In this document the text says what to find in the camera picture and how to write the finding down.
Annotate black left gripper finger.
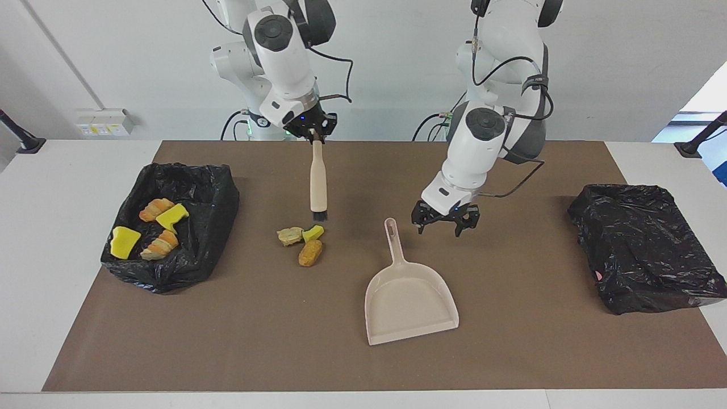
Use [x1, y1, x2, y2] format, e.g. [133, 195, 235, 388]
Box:
[453, 206, 482, 238]
[411, 200, 439, 235]

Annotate beige hand brush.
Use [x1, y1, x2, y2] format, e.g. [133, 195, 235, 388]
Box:
[309, 140, 330, 222]

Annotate beige plastic dustpan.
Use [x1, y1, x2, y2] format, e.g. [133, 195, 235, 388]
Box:
[364, 218, 459, 346]

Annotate brown oblong bread roll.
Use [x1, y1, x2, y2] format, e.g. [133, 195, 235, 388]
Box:
[298, 239, 323, 268]

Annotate yellow notched sponge piece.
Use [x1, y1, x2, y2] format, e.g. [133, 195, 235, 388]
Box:
[156, 203, 190, 234]

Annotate orange striped croissant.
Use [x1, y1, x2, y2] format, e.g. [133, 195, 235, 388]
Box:
[139, 198, 176, 223]

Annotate pale bread chunk large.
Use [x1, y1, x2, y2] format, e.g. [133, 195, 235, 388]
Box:
[140, 229, 179, 261]

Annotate yellow wedge sponge piece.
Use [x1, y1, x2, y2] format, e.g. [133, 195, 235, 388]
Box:
[111, 226, 142, 260]

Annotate black bag lined bin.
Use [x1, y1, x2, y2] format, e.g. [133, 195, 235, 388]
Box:
[101, 162, 240, 295]

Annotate black bag bin pink spot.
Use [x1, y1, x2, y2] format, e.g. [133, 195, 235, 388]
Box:
[567, 183, 727, 316]

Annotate brown table mat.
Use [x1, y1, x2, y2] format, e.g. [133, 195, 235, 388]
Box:
[42, 140, 727, 393]

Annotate black clamp stand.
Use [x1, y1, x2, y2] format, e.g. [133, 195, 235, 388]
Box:
[0, 109, 46, 155]
[674, 111, 727, 158]

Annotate bright window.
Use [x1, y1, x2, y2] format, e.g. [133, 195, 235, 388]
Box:
[652, 77, 727, 143]

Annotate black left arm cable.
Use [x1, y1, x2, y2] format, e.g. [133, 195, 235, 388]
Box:
[470, 0, 556, 199]

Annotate black base cable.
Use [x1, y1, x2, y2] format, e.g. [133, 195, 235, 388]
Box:
[412, 111, 455, 141]
[220, 111, 246, 141]

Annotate white wall socket box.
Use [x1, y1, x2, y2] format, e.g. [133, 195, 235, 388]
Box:
[76, 109, 134, 137]

